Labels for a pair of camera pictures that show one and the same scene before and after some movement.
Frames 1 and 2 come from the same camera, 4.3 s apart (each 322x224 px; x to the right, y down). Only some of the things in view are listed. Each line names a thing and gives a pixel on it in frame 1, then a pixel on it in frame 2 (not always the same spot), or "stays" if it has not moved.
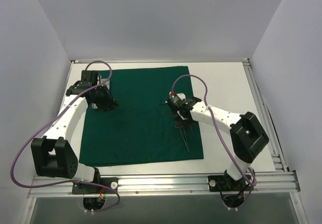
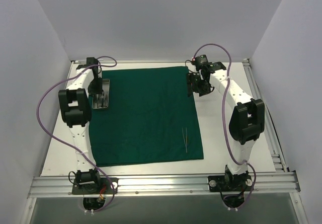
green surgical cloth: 140,128 stays
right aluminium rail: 269,130 stays
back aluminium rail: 166,61 stays
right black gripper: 182,121 → 191,82
